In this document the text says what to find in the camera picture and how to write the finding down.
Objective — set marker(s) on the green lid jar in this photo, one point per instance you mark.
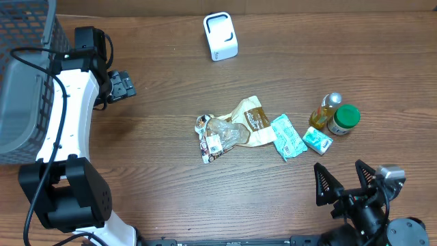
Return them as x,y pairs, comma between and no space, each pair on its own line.
344,120

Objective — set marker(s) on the green Kleenex tissue pack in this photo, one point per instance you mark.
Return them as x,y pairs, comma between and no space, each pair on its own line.
317,140

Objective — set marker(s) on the clear plastic bottle grey cap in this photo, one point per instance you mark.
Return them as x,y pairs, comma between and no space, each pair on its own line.
330,103

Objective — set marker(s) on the white barcode scanner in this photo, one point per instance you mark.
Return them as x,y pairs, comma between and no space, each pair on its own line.
221,36

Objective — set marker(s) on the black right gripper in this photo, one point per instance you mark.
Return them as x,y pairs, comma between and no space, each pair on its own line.
349,199

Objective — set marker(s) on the brown patterned snack bag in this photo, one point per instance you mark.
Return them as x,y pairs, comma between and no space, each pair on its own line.
247,126

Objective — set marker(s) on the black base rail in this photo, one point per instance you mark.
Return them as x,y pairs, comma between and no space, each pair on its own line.
308,240

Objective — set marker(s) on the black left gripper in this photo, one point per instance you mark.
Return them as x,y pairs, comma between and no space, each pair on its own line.
122,86

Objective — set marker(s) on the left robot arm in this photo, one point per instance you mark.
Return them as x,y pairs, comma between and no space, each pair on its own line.
64,189

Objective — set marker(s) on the mint green wipes pack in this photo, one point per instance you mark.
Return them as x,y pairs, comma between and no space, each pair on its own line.
288,143

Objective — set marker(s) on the dark grey plastic basket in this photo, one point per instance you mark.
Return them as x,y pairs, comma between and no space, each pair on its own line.
29,29

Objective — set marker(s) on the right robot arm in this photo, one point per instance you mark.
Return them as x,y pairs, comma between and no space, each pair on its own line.
368,208

